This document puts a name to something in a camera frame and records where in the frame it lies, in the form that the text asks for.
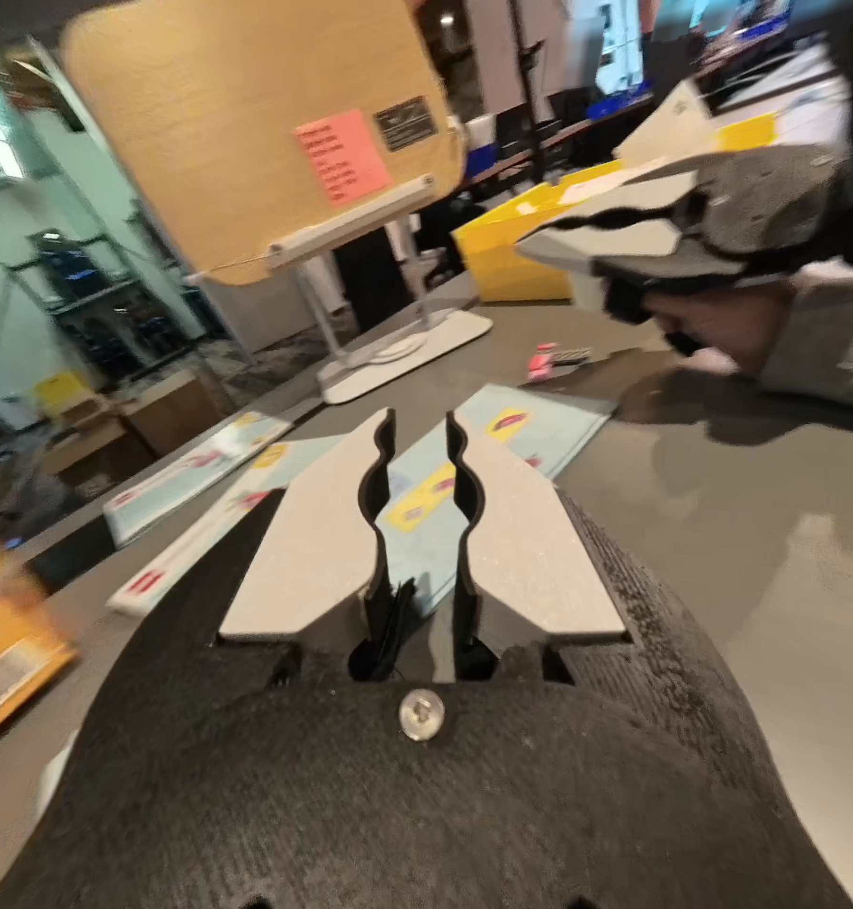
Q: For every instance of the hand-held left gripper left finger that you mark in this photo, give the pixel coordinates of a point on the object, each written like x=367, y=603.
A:
x=312, y=540

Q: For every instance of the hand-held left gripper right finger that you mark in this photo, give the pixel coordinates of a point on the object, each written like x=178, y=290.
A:
x=533, y=547

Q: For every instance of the cardboard box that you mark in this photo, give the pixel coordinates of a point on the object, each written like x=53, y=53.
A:
x=163, y=419
x=78, y=447

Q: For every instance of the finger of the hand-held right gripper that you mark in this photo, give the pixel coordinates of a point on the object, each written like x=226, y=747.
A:
x=639, y=193
x=611, y=245

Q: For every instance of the black metal shelf rack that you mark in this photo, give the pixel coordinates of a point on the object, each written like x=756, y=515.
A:
x=106, y=298

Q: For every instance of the open light blue instruction booklet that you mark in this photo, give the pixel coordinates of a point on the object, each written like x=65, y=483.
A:
x=533, y=440

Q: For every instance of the grey desk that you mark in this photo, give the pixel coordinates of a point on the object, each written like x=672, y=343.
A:
x=717, y=540

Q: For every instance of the black label plate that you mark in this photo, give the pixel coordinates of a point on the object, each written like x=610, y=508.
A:
x=406, y=123

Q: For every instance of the small yellow box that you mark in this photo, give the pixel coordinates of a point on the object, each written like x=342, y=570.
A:
x=60, y=394

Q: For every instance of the person's right hand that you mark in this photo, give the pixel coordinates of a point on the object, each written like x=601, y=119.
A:
x=739, y=319

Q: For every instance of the white flamingo instruction booklet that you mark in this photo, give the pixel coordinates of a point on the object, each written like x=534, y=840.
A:
x=206, y=525

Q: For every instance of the yellow plastic bin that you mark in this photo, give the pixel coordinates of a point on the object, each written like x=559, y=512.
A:
x=511, y=263

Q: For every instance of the wooden book stand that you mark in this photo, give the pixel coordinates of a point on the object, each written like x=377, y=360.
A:
x=220, y=106

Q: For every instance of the orange toy brick box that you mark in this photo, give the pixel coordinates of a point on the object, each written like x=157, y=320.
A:
x=7, y=639

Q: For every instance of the person's right forearm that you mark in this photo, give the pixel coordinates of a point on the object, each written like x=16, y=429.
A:
x=831, y=334

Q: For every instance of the pink and grey brick assembly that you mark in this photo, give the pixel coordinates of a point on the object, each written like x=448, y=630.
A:
x=543, y=362

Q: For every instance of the pink sticky note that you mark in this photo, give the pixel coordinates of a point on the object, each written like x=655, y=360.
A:
x=342, y=157

